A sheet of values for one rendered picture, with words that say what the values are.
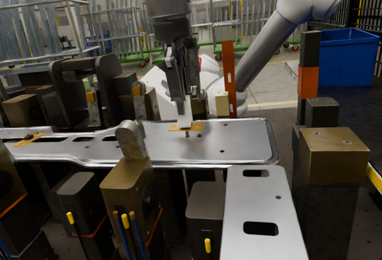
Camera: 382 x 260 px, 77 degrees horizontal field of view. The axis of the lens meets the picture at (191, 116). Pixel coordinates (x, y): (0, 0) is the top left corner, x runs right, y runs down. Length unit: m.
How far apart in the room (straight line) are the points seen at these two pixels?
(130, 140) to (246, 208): 0.21
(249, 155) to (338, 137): 0.16
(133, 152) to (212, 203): 0.16
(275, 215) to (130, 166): 0.24
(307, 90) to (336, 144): 0.29
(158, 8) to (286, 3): 0.55
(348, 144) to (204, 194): 0.24
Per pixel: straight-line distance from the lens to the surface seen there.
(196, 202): 0.43
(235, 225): 0.36
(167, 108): 1.22
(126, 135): 0.42
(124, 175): 0.42
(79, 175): 0.57
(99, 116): 0.81
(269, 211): 0.38
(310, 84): 0.69
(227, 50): 0.67
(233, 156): 0.50
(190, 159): 0.50
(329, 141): 0.44
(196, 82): 0.68
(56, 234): 0.93
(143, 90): 0.75
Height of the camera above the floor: 1.27
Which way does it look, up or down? 22 degrees down
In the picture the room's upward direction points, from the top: 7 degrees counter-clockwise
